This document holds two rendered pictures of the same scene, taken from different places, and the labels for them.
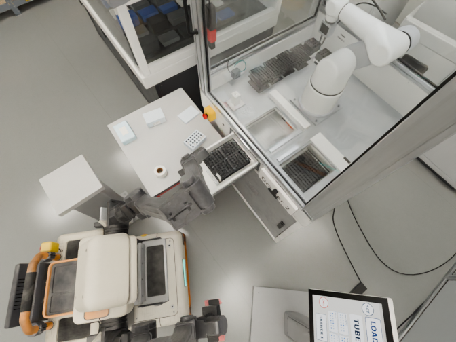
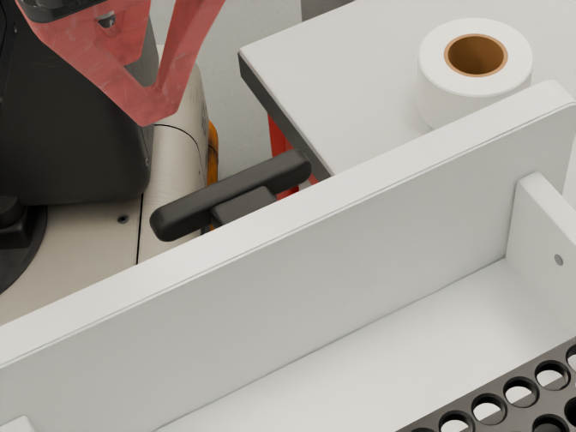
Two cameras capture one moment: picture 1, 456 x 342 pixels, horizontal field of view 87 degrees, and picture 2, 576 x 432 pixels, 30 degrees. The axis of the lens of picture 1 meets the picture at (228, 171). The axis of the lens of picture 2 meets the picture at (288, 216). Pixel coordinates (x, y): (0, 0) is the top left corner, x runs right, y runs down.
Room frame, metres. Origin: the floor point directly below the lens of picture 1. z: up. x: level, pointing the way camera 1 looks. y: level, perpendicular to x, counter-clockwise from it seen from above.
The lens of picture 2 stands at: (0.57, -0.08, 1.26)
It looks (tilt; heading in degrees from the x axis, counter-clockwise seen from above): 51 degrees down; 105
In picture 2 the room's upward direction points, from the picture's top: 6 degrees counter-clockwise
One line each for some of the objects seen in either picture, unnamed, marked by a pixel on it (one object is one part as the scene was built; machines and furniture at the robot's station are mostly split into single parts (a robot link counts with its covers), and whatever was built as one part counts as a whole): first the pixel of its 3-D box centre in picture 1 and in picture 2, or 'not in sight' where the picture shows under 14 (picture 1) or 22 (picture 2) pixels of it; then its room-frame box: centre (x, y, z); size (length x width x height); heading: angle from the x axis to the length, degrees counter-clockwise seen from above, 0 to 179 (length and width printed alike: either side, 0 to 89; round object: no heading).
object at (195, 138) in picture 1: (195, 140); not in sight; (0.80, 0.22, 0.78); 0.12 x 0.08 x 0.04; 143
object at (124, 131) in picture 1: (125, 132); not in sight; (0.83, 0.68, 0.78); 0.15 x 0.10 x 0.04; 37
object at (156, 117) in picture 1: (154, 117); not in sight; (0.96, 0.51, 0.79); 0.13 x 0.09 x 0.05; 119
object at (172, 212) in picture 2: not in sight; (244, 213); (0.48, 0.19, 0.91); 0.07 x 0.04 x 0.01; 38
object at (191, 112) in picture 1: (188, 115); not in sight; (1.01, 0.29, 0.77); 0.13 x 0.09 x 0.02; 138
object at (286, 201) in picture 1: (277, 191); not in sight; (0.45, -0.28, 0.87); 0.29 x 0.02 x 0.11; 38
